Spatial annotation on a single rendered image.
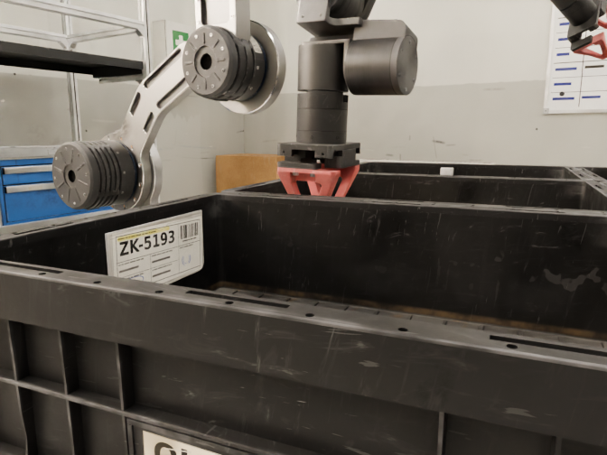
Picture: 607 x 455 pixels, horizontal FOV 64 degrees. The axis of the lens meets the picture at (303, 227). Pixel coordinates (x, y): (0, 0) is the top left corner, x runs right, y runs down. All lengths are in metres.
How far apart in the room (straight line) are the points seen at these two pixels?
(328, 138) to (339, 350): 0.39
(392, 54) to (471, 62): 3.27
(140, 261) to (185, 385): 0.22
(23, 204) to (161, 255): 1.97
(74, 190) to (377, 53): 1.02
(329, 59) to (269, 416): 0.40
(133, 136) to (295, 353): 1.26
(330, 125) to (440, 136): 3.26
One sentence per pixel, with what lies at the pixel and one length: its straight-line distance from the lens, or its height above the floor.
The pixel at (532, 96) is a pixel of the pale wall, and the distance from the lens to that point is 3.66.
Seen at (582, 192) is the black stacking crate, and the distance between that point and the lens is 0.74.
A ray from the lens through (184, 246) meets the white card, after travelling 0.47.
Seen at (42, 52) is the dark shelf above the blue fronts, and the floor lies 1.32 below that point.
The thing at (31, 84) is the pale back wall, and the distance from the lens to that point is 3.41.
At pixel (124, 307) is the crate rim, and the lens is 0.22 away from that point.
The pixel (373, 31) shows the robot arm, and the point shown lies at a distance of 0.53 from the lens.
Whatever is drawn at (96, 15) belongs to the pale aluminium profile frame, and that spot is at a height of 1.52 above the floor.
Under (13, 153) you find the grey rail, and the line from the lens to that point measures 2.35.
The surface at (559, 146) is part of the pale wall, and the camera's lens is 3.64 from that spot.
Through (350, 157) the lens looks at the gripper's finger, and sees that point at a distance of 0.56.
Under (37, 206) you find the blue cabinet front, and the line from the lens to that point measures 2.43.
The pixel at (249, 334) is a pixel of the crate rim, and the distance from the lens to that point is 0.18.
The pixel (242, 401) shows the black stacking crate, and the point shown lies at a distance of 0.22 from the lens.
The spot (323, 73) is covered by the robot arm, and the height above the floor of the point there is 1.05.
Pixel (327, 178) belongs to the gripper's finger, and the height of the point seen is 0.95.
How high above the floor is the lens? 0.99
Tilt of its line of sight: 11 degrees down
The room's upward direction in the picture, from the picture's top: straight up
